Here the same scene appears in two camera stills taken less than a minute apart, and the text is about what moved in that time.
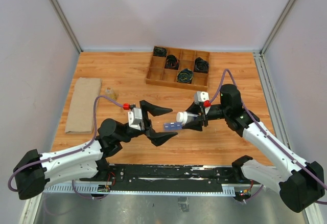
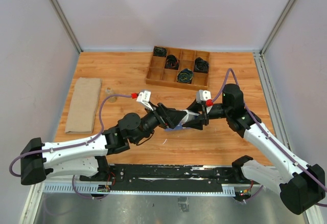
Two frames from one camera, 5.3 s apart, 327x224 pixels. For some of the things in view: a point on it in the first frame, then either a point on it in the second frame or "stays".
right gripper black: x=197 y=123 stays
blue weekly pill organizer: x=172 y=126 stays
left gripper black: x=157 y=138 to x=173 y=116
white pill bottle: x=184 y=117 stays
